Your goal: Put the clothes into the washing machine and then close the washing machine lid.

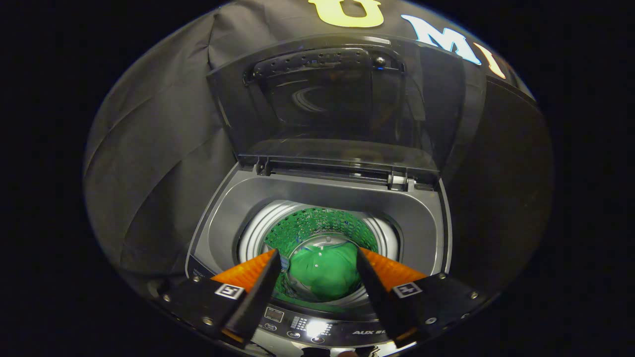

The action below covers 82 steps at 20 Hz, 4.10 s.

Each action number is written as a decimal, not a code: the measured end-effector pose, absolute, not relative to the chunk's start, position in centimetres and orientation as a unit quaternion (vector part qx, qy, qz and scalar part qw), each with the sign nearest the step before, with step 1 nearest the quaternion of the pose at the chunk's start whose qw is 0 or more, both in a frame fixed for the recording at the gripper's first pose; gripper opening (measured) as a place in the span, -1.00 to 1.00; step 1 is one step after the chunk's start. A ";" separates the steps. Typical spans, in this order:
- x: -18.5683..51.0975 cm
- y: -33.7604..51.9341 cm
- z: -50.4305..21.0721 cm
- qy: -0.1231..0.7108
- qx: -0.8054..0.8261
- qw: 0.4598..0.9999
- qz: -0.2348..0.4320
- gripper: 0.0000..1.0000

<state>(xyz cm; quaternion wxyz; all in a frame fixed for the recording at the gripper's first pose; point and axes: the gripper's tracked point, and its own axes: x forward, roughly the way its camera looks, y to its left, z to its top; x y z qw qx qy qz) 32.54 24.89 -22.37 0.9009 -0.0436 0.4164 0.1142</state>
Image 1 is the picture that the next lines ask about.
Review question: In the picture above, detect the black backdrop cloth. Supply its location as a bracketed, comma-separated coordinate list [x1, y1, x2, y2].
[83, 0, 536, 298]

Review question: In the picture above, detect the tinted washing machine lid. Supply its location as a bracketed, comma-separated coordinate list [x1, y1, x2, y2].
[206, 34, 489, 187]

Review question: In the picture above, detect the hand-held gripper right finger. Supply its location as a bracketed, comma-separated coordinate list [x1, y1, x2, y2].
[356, 247, 492, 348]

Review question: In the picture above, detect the green polo shirt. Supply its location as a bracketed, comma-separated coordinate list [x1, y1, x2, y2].
[289, 242, 362, 301]

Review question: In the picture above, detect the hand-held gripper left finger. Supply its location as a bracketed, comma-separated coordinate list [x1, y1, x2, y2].
[151, 249, 282, 346]

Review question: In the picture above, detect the dark grey washing machine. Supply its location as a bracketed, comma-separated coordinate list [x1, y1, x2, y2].
[185, 159, 453, 357]

